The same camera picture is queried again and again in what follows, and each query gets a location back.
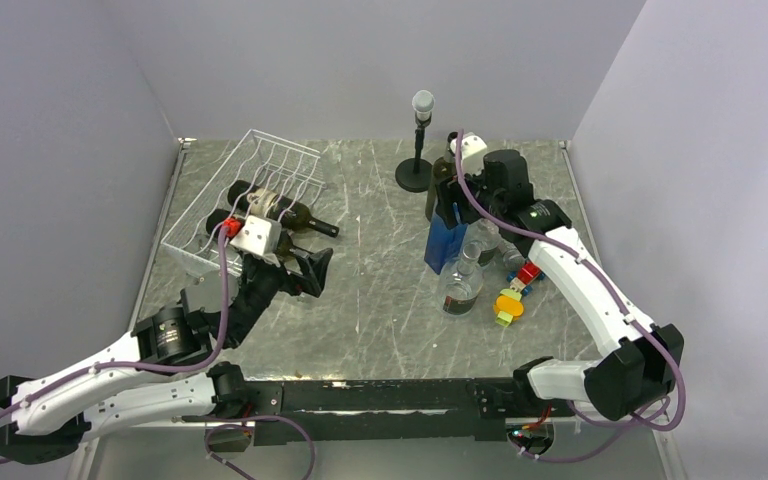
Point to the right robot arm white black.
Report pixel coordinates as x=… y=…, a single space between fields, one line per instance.
x=639 y=360

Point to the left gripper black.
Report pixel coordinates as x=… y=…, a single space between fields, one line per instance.
x=315 y=270

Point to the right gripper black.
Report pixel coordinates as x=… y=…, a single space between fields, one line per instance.
x=449 y=191

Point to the dark green wine bottle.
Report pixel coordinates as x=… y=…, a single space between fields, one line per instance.
x=285 y=249

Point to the wine bottle with cream label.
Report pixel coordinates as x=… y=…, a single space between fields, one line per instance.
x=284 y=208

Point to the colourful toy block figure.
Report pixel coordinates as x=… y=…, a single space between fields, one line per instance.
x=509 y=305

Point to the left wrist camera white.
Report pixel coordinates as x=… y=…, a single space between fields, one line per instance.
x=253 y=235

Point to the small glass jar silver lid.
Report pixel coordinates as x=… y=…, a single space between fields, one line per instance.
x=503 y=251

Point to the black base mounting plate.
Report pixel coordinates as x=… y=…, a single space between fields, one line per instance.
x=483 y=409

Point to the blue square glass bottle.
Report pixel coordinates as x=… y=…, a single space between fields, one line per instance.
x=443 y=244

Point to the black stand with white ball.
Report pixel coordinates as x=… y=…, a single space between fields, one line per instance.
x=413 y=174

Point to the white wire wine rack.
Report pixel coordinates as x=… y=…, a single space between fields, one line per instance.
x=238 y=175

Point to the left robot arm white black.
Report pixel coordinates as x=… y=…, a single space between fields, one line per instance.
x=165 y=367

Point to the olive wine bottle silver neck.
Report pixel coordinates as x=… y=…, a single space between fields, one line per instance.
x=443 y=169

